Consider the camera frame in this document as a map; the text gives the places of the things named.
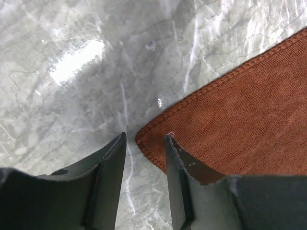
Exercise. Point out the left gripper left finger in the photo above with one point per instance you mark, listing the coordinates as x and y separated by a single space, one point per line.
84 195

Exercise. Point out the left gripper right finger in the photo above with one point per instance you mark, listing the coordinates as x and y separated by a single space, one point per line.
182 169

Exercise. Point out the brown towel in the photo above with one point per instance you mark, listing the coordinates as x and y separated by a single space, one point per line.
252 120

